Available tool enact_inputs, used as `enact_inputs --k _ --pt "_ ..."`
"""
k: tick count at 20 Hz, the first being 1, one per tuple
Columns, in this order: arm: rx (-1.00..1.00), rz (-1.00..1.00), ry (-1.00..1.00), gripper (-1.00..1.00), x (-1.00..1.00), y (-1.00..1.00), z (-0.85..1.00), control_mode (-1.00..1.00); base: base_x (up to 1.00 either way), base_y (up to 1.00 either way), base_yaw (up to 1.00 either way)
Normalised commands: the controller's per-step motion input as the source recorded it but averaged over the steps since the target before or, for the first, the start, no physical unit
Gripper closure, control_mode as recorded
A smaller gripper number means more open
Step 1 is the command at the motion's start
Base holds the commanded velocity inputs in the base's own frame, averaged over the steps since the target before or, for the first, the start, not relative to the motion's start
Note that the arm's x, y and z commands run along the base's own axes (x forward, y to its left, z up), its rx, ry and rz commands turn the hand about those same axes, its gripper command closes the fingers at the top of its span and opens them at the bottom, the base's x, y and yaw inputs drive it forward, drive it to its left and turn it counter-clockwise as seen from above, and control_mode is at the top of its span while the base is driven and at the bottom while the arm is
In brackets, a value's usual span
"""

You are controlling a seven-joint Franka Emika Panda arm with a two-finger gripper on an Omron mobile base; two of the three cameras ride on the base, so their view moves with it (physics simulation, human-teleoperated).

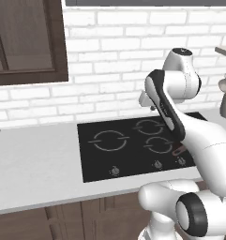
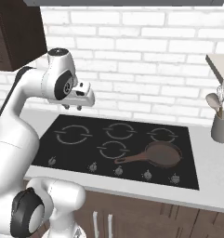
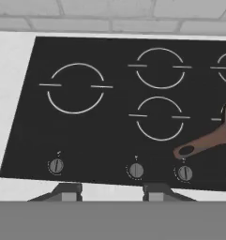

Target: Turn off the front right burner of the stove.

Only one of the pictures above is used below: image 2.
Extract beige wall shelf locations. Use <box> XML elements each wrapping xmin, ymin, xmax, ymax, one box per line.
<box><xmin>204</xmin><ymin>53</ymin><xmax>224</xmax><ymax>91</ymax></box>

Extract grey utensil pot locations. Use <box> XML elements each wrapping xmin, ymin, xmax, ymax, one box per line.
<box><xmin>210</xmin><ymin>112</ymin><xmax>224</xmax><ymax>144</ymax></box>

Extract white cupboard handle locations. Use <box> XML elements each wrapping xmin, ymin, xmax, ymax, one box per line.
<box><xmin>107</xmin><ymin>213</ymin><xmax>114</xmax><ymax>238</ymax></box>
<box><xmin>91</xmin><ymin>210</ymin><xmax>99</xmax><ymax>238</ymax></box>

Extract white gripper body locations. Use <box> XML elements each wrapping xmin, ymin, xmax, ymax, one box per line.
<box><xmin>47</xmin><ymin>88</ymin><xmax>96</xmax><ymax>108</ymax></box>

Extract dark brown wall cupboard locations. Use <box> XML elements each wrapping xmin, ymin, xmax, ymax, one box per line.
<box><xmin>0</xmin><ymin>0</ymin><xmax>48</xmax><ymax>72</ymax></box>

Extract grey extractor hood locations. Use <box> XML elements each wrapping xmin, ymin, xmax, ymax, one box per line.
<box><xmin>22</xmin><ymin>0</ymin><xmax>224</xmax><ymax>7</ymax></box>

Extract brown frying pan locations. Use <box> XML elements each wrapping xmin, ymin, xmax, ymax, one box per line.
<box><xmin>113</xmin><ymin>141</ymin><xmax>183</xmax><ymax>169</ymax></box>

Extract black hob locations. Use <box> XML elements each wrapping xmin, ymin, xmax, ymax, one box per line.
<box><xmin>31</xmin><ymin>113</ymin><xmax>201</xmax><ymax>191</ymax></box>

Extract silver whisk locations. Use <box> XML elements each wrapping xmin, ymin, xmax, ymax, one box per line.
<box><xmin>216</xmin><ymin>85</ymin><xmax>224</xmax><ymax>107</ymax></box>

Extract beige wooden spoon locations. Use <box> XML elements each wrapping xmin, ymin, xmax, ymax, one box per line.
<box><xmin>204</xmin><ymin>92</ymin><xmax>223</xmax><ymax>119</ymax></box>

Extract brown cupboard door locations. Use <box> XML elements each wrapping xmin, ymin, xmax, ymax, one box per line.
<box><xmin>161</xmin><ymin>203</ymin><xmax>224</xmax><ymax>238</ymax></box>
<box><xmin>72</xmin><ymin>189</ymin><xmax>102</xmax><ymax>238</ymax></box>
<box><xmin>101</xmin><ymin>192</ymin><xmax>163</xmax><ymax>238</ymax></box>

